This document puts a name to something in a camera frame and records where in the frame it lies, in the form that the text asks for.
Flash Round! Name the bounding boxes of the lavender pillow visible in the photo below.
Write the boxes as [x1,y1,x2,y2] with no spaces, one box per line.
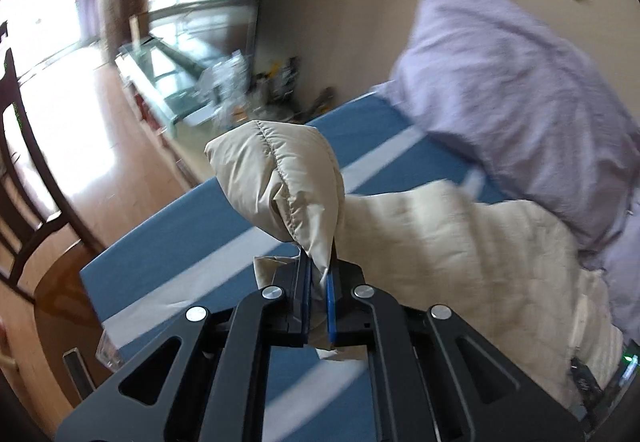
[582,192,640,348]
[372,0,640,253]

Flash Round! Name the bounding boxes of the glass top cabinet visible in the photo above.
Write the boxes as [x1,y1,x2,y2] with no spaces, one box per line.
[116,35,251,129]

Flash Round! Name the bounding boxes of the clear drinking glass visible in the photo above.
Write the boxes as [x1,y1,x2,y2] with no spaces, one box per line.
[97,332,124,371]

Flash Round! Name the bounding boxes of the upper lavender pillow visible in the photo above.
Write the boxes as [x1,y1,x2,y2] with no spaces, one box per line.
[582,192,640,348]

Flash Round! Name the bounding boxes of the clutter of small items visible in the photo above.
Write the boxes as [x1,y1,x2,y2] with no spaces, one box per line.
[200,50,341,125]

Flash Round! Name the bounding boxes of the dark wooden chair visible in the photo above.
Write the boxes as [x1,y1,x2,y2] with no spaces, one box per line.
[0,21,108,304]

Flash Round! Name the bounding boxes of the blue white striped bed sheet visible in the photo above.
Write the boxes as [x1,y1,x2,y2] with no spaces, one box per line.
[80,90,511,442]

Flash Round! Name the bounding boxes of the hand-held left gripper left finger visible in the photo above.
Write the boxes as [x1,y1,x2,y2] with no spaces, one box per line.
[55,255,314,442]

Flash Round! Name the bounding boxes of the dark wooden table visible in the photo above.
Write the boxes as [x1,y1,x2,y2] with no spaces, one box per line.
[30,247,111,423]

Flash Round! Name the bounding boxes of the beige puffer jacket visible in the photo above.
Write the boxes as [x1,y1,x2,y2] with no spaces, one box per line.
[204,119,626,410]

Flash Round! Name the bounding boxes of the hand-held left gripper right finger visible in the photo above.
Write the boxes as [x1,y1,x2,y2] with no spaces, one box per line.
[325,260,587,442]

